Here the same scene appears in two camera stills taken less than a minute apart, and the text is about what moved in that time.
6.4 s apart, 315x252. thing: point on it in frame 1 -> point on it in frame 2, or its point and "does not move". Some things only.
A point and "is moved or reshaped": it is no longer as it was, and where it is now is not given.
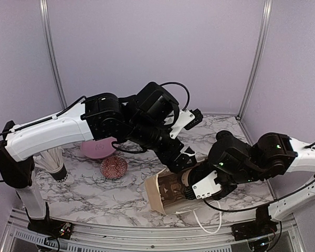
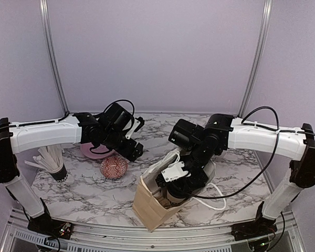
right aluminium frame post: (256, 56) does not move
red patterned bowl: (114, 167) does not move
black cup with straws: (52, 160) does not move
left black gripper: (168, 159) -> (134, 154)
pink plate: (98, 148) does not move
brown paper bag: (167, 193) is moved or reshaped
